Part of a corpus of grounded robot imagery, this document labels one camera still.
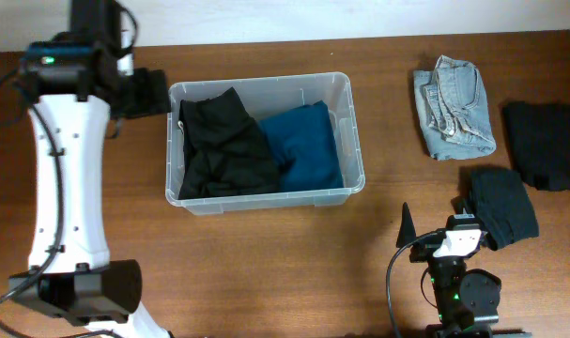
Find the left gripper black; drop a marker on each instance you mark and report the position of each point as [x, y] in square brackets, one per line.
[149, 90]

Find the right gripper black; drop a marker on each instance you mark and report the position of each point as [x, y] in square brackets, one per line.
[406, 234]

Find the clear plastic storage bin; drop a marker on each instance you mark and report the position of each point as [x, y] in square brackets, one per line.
[265, 97]

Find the black garment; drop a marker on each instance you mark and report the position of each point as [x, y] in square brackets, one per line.
[539, 139]
[225, 152]

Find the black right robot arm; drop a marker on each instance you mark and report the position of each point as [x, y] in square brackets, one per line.
[466, 300]

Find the folded teal blue shirt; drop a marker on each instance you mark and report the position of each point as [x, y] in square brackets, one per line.
[302, 144]

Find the folded light blue jeans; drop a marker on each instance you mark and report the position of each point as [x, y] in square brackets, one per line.
[451, 104]

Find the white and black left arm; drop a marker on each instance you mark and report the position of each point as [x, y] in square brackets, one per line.
[74, 86]

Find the dark green folded garment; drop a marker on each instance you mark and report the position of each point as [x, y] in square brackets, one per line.
[499, 200]

